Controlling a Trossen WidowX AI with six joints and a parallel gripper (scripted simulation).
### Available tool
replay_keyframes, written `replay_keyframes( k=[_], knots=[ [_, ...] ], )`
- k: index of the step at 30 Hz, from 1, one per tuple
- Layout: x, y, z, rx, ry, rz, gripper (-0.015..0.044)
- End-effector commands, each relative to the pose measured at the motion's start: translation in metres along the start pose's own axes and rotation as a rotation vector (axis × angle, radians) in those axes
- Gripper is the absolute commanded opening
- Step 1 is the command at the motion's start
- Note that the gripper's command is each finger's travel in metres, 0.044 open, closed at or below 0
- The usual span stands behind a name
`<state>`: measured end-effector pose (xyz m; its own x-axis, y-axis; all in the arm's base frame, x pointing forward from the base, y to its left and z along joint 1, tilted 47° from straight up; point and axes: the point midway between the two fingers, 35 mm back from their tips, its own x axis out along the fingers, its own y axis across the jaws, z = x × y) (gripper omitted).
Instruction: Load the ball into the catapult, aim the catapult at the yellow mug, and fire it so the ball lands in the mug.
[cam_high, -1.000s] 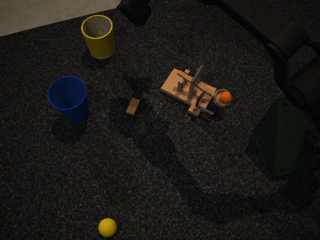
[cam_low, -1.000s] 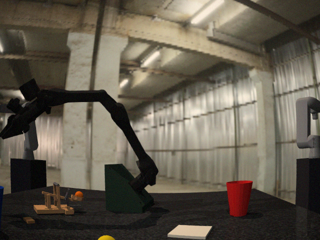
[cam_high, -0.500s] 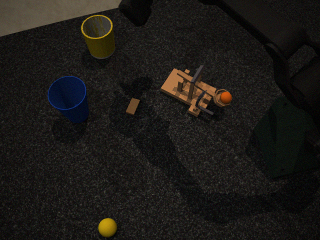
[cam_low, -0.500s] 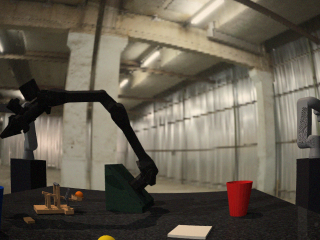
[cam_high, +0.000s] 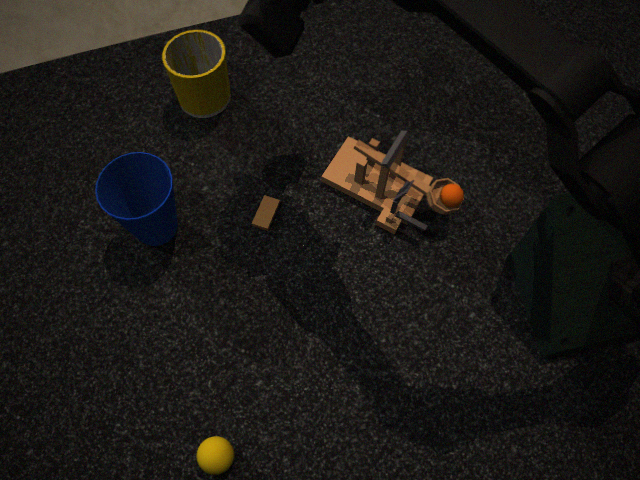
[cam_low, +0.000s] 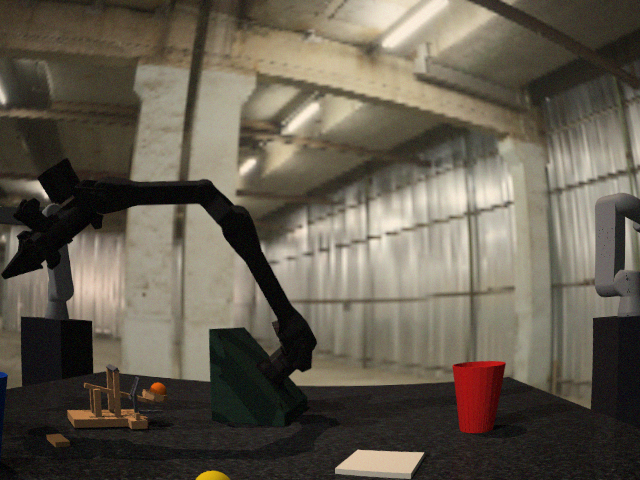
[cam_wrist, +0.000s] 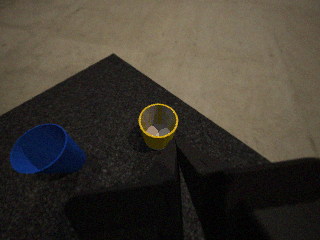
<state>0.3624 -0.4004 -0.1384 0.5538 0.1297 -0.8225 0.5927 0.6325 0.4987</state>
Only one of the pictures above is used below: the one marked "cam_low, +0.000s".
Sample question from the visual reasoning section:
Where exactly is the blue plastic cup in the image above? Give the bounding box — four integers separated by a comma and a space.
0, 371, 8, 459

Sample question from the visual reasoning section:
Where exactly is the beige flat rectangular slab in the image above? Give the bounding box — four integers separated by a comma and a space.
335, 450, 425, 479

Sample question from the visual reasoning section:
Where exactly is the yellow ball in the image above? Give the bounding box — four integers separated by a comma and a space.
196, 471, 231, 480

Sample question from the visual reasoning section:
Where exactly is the orange ball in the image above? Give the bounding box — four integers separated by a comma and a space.
150, 383, 166, 395

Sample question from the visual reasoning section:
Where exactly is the red plastic cup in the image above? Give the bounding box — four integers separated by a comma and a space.
452, 361, 506, 433

